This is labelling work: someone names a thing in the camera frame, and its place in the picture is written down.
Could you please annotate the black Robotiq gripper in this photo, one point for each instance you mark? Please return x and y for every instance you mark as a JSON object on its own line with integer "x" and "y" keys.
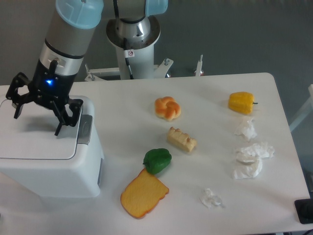
{"x": 48, "y": 89}

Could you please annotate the knotted bread roll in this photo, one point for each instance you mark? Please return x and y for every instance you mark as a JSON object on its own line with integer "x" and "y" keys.
{"x": 167, "y": 108}

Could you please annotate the crumpled white tissue upper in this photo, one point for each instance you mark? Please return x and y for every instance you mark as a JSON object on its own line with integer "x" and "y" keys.
{"x": 246, "y": 129}

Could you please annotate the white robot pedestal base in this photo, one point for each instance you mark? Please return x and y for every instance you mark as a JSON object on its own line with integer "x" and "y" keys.
{"x": 134, "y": 43}

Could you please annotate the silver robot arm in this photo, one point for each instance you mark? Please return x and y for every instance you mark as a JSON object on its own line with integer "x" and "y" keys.
{"x": 73, "y": 25}

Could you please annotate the yellow toy bell pepper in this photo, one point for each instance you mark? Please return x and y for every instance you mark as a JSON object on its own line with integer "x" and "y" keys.
{"x": 241, "y": 102}

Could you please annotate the white trash can body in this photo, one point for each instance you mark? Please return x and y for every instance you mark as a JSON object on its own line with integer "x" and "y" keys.
{"x": 77, "y": 177}

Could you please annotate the crumpled white tissue small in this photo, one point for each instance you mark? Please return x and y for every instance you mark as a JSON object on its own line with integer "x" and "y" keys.
{"x": 209, "y": 199}

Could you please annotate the white table frame leg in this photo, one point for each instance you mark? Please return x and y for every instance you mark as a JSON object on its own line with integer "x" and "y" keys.
{"x": 303, "y": 112}

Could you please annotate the orange toast slice toy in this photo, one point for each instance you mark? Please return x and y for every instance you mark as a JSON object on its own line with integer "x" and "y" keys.
{"x": 142, "y": 194}

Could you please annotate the white trash can lid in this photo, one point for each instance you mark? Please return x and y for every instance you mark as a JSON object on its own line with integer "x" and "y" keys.
{"x": 32, "y": 135}

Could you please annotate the black device at edge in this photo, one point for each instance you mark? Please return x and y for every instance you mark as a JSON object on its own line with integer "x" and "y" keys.
{"x": 304, "y": 209}

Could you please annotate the green toy bell pepper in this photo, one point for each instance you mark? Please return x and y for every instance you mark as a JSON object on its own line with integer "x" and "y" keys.
{"x": 156, "y": 160}

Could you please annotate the crumpled white tissue large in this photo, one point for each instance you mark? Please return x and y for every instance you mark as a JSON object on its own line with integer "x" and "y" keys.
{"x": 250, "y": 160}

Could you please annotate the beige cake slice toy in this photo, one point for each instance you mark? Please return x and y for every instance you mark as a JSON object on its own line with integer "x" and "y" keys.
{"x": 181, "y": 140}

